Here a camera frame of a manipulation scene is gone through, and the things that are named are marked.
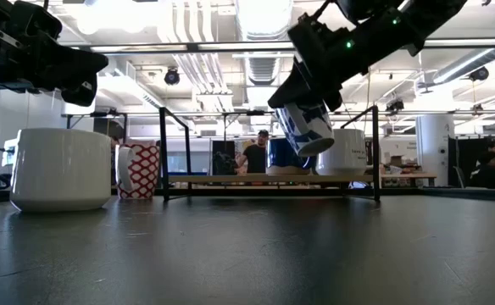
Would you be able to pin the black display panel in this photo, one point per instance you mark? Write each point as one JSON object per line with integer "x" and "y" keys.
{"x": 223, "y": 157}

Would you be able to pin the grey office chair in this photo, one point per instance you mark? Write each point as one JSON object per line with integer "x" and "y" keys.
{"x": 459, "y": 175}

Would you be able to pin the white mug green interior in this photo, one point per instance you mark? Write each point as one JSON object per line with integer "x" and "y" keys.
{"x": 61, "y": 169}

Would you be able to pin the wooden shelf black metal frame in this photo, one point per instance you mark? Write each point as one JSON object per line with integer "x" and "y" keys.
{"x": 273, "y": 179}

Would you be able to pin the black ceiling spotlight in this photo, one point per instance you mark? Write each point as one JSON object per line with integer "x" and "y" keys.
{"x": 393, "y": 105}
{"x": 478, "y": 74}
{"x": 171, "y": 76}

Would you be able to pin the black background rack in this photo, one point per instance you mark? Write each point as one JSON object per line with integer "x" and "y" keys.
{"x": 124, "y": 125}

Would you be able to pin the long linear ceiling light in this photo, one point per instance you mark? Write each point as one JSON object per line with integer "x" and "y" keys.
{"x": 146, "y": 48}

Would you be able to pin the white mug blue floral print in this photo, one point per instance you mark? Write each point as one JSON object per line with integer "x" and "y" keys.
{"x": 307, "y": 127}

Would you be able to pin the black table mat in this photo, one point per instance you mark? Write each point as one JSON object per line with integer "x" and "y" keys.
{"x": 103, "y": 262}

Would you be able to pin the black partition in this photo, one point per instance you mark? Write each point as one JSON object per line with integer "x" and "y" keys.
{"x": 463, "y": 152}

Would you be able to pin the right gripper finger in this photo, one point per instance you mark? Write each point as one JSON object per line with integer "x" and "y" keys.
{"x": 298, "y": 91}
{"x": 335, "y": 98}

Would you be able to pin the person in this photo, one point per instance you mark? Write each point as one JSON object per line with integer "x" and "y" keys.
{"x": 489, "y": 175}
{"x": 256, "y": 159}

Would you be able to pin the wooden background table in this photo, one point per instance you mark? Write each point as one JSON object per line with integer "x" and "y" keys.
{"x": 408, "y": 175}

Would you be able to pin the white mug pink interior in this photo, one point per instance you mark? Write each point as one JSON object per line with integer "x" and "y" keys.
{"x": 347, "y": 152}

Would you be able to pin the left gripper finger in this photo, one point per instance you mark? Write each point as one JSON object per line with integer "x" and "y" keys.
{"x": 80, "y": 95}
{"x": 69, "y": 63}

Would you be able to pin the cardboard box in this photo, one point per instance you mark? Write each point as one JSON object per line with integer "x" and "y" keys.
{"x": 396, "y": 160}

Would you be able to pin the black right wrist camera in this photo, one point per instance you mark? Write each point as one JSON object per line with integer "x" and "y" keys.
{"x": 311, "y": 36}

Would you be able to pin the red white lattice mug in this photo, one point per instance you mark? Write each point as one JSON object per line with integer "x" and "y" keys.
{"x": 143, "y": 169}

